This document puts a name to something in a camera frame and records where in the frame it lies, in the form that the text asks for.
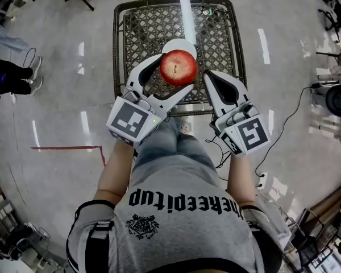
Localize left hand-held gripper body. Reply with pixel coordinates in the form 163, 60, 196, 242
106, 88, 170, 149

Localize person's left forearm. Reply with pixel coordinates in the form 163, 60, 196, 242
94, 143, 138, 204

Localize black mesh chair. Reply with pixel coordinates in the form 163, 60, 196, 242
294, 207, 331, 267

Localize white power strip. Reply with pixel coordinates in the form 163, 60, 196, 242
256, 171, 267, 191

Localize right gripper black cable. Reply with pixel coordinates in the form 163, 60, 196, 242
205, 136, 233, 169

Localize black office chair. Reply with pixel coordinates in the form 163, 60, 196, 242
311, 0, 341, 44

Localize black floor equipment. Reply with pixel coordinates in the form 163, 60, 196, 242
0, 222, 44, 262

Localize long black floor cable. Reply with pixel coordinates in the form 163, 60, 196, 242
255, 86, 314, 179

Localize thin black cable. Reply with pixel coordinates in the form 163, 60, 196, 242
22, 47, 36, 68

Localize white round plate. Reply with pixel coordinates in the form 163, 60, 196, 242
161, 38, 197, 60

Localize clear-framed glasses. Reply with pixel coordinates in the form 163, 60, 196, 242
201, 5, 228, 19

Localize red apple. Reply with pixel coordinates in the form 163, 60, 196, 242
159, 49, 199, 86

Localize wooden step platform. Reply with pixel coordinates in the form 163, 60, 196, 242
309, 183, 341, 219

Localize person's right shoe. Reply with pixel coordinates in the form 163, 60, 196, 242
178, 122, 193, 135

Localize person's right forearm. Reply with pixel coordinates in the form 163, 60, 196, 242
226, 151, 258, 205

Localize wicker glass-top table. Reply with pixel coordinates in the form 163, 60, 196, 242
113, 0, 248, 117

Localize black shoulder strap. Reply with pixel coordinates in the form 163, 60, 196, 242
86, 220, 115, 273

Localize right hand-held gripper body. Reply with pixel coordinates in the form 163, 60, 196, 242
211, 99, 272, 156

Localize person's grey printed t-shirt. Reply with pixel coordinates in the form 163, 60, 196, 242
65, 155, 290, 273

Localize person's blue jeans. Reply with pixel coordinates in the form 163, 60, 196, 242
134, 117, 217, 188

